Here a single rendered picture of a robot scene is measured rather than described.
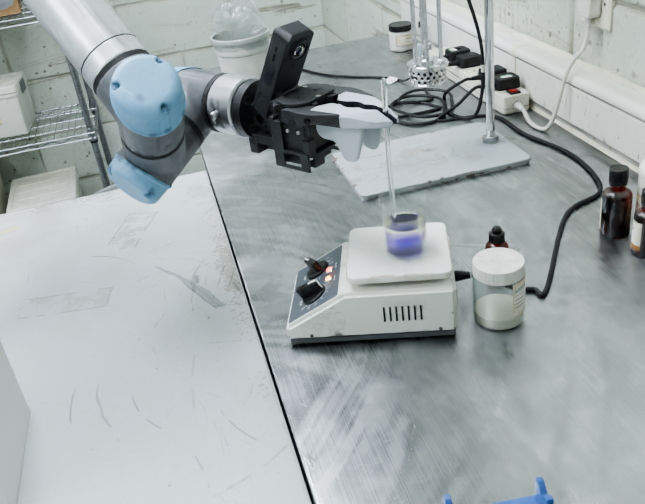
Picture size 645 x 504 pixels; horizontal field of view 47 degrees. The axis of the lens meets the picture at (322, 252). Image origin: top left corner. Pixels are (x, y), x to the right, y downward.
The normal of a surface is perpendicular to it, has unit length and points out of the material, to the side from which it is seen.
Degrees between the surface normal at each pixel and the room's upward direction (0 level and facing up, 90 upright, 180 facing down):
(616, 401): 0
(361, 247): 0
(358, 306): 90
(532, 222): 0
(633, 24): 90
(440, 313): 90
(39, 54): 90
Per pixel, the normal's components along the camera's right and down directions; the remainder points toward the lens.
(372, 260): -0.12, -0.86
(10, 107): 0.17, 0.51
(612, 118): -0.96, 0.23
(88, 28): -0.01, -0.15
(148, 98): 0.15, -0.31
